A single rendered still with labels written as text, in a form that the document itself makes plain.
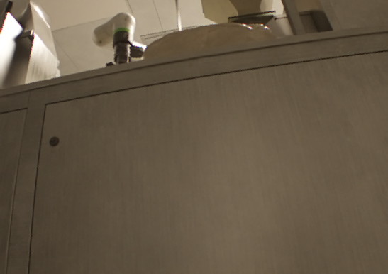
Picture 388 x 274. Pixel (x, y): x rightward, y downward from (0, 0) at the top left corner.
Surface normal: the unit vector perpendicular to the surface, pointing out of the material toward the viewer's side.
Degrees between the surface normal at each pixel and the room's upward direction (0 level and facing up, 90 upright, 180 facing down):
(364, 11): 90
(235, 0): 114
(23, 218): 90
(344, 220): 90
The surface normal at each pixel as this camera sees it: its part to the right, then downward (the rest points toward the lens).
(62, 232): -0.14, -0.40
